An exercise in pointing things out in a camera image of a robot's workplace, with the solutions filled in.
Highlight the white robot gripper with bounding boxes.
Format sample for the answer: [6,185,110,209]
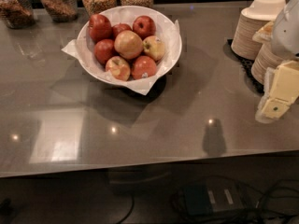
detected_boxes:
[252,0,299,124]

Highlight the black power adapter box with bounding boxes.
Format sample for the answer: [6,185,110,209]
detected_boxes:
[182,181,245,217]

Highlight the glass jar dark granola left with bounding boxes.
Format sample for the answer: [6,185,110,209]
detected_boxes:
[0,0,35,29]

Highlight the white ceramic bowl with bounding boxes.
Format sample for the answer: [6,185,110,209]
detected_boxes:
[76,5,183,87]

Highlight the red apple left middle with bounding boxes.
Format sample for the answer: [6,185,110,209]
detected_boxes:
[93,39,117,65]

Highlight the yellow-green apple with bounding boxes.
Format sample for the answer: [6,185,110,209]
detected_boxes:
[143,35,165,62]

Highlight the black rubber mat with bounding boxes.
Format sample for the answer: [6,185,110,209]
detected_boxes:
[227,39,263,95]

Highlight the red apple back right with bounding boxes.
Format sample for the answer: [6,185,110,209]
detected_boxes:
[133,16,156,39]

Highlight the glass jar granola with label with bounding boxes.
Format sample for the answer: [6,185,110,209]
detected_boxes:
[40,0,78,22]

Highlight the yellow-red apple front left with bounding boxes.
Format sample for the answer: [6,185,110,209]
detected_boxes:
[106,56,131,81]

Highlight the tall stack paper bowls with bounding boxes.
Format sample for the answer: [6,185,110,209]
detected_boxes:
[231,0,286,60]

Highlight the front stack paper bowls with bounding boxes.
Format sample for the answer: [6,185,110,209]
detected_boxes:
[251,43,282,84]

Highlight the black cables under table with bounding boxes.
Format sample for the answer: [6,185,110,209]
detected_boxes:
[115,175,299,224]

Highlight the red apple with sticker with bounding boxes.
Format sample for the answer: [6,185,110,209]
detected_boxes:
[131,56,157,79]

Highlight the small red apple back centre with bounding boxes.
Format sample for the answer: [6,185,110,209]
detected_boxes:
[112,23,132,38]

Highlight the large yellow-red centre apple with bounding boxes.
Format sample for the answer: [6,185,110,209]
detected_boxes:
[114,30,143,60]

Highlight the dark red apple top left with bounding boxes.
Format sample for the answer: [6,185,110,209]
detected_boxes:
[88,14,112,43]

